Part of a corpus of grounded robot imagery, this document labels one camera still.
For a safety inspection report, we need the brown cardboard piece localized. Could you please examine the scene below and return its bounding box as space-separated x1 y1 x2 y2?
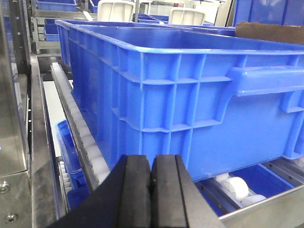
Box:
235 22 304 45

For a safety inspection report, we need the blue bin right lower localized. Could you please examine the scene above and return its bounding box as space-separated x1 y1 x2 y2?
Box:
230 164 294 198

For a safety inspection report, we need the white roller track right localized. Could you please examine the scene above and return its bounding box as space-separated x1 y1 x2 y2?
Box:
197 173 266 214

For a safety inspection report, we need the white plastic chair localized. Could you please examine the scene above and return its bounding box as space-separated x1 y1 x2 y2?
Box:
97 0 136 22
169 7 206 25

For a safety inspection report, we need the stainless steel side frame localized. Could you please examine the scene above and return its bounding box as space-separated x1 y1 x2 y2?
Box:
0 0 60 228

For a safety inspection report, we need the blue bin centre lower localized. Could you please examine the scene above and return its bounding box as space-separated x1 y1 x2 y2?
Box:
55 120 89 210

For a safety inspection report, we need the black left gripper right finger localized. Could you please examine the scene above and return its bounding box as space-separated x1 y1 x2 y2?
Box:
151 155 225 228

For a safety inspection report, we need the large blue plastic crate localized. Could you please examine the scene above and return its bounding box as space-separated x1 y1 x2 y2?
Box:
56 20 304 181

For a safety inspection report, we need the white roller track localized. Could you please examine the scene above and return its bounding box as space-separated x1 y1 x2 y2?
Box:
197 173 266 214
50 62 110 190

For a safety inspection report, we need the white roller track left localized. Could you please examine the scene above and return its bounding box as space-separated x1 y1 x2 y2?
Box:
50 62 110 190

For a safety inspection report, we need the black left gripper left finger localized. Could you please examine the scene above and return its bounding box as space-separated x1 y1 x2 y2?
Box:
51 155 151 228

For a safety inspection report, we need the blue bin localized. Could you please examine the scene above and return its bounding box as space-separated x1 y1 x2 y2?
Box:
230 164 294 198
55 120 89 210

